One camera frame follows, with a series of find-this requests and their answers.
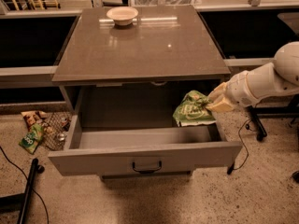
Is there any white bowl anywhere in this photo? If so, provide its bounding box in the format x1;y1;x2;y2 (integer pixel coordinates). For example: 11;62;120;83
107;7;138;26

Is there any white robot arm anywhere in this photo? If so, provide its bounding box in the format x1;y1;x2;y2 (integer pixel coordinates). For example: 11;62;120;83
206;42;299;112

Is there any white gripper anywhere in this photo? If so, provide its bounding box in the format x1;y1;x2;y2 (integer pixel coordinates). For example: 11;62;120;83
206;71;260;113

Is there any black stand leg left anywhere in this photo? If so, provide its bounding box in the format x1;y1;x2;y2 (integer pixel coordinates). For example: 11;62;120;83
0;159;41;224

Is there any brown snack bag on floor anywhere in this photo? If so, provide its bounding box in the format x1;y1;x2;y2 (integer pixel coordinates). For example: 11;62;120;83
21;110;48;129

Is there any grey open top drawer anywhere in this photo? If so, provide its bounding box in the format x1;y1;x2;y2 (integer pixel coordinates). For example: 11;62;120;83
48;81;244;177

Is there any green jalapeno chip bag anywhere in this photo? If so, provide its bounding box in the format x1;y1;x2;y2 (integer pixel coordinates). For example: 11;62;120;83
173;91;216;127

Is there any black stand leg right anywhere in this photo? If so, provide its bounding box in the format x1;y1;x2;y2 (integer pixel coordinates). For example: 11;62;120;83
247;94;299;141

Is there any green snack bag on floor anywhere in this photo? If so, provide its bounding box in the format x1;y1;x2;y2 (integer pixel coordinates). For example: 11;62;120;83
19;123;44;154

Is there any black drawer handle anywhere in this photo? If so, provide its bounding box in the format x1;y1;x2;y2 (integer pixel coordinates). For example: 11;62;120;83
132;161;163;175

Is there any black stand leg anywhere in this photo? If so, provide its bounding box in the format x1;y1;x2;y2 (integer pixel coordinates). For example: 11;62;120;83
0;159;41;224
247;94;299;141

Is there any black cable left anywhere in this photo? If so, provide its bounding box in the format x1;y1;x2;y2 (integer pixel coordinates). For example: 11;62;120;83
0;145;50;224

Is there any grey cabinet with counter top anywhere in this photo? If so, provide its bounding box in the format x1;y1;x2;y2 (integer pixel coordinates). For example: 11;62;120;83
52;6;230;119

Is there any black cable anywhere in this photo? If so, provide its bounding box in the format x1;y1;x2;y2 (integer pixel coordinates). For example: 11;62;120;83
226;119;255;175
0;145;50;224

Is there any black cable right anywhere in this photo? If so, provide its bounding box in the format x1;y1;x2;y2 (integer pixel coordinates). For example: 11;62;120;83
226;119;255;175

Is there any small can in basket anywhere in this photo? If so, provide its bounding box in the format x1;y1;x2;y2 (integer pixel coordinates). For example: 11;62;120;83
56;133;66;142

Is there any wire mesh basket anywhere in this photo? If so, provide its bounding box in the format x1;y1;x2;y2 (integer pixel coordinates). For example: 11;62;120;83
42;112;72;151

